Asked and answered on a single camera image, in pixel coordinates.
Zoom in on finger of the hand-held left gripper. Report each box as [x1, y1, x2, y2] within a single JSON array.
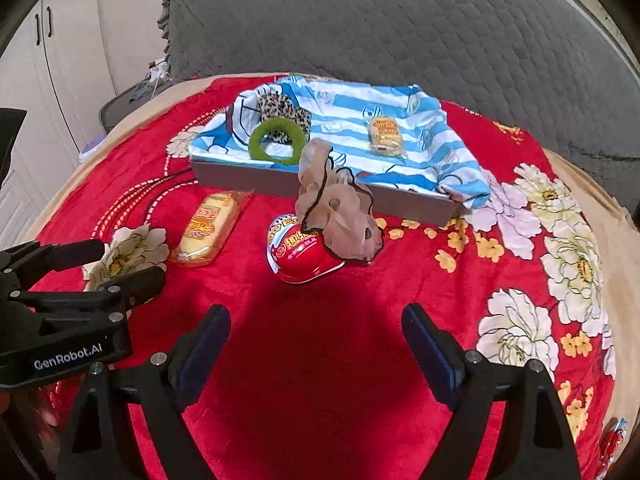
[[10, 266, 167, 333], [0, 239, 107, 281]]

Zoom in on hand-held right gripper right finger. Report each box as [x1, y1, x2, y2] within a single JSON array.
[[401, 302, 583, 480]]

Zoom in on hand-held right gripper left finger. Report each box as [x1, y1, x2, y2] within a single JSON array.
[[55, 304, 232, 480]]

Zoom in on red egg-shaped snack packet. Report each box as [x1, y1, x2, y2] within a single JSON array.
[[266, 214, 347, 285]]

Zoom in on brown cardboard box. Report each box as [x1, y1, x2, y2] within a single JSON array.
[[190, 87, 468, 228]]

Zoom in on yellow rice cracker packet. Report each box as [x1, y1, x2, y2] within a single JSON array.
[[169, 190, 253, 267], [366, 115, 406, 157]]

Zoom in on leopard print scrunchie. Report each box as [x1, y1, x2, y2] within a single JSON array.
[[257, 92, 313, 146]]

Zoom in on purple container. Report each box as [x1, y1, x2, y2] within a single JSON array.
[[79, 132, 108, 166]]

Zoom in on red floral blanket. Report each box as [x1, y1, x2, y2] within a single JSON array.
[[20, 72, 640, 480]]

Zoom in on grey stool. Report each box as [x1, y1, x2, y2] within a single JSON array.
[[98, 80, 173, 131]]

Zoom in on beige scrunchie with black trim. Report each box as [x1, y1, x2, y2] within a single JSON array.
[[295, 138, 386, 263]]

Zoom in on green scrunchie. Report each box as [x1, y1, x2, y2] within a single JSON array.
[[248, 116, 307, 163]]

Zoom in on white cabinet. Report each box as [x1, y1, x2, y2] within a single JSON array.
[[0, 0, 171, 241]]

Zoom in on small red packet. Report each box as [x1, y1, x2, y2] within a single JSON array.
[[600, 417, 628, 471]]

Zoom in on small white object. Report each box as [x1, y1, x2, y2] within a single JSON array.
[[147, 57, 173, 83]]

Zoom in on blue striped cartoon cloth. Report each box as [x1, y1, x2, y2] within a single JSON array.
[[190, 74, 492, 211]]

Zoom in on grey quilted sofa cover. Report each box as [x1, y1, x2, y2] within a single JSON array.
[[157, 0, 640, 211]]

